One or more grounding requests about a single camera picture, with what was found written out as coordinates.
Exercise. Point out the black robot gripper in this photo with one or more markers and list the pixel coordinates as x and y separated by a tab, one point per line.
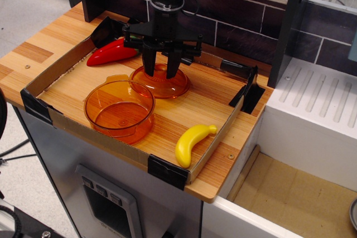
163	33

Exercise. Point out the orange transparent pot lid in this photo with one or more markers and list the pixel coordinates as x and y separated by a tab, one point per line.
160	86

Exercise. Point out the orange transparent plastic pot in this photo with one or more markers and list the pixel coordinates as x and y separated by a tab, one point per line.
121	108

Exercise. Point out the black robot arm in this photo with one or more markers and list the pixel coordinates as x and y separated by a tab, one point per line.
170	6

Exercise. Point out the red toy chili pepper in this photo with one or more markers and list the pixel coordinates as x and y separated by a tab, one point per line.
111	52

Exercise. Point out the yellow toy banana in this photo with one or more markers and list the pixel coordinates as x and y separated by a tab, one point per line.
189	139

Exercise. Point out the cardboard fence with black tape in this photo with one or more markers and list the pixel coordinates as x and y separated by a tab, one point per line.
57	96

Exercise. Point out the silver toy dishwasher front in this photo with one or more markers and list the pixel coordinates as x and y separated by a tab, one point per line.
105	196

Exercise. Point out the white toy sink unit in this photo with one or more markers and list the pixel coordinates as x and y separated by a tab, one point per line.
296	177

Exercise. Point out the grey plate edge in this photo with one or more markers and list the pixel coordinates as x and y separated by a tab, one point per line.
353	213

